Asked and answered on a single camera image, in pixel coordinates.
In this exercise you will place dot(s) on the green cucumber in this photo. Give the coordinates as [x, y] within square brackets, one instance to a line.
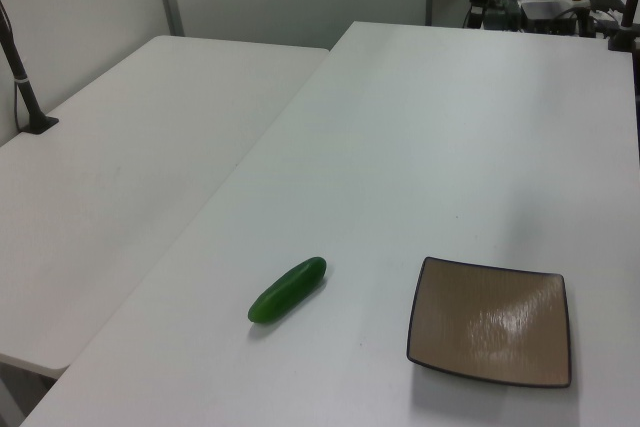
[285, 292]

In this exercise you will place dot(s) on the square brown ceramic plate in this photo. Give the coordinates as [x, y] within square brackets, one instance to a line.
[480, 317]

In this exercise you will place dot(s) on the silver device box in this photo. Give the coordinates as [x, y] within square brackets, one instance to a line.
[545, 9]

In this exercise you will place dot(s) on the white side table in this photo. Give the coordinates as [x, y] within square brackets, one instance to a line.
[125, 147]

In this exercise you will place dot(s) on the dark camera pole with clamp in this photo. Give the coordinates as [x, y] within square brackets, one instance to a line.
[627, 12]

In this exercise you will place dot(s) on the black camera pole with zip tie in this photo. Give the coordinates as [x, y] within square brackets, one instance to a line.
[22, 92]

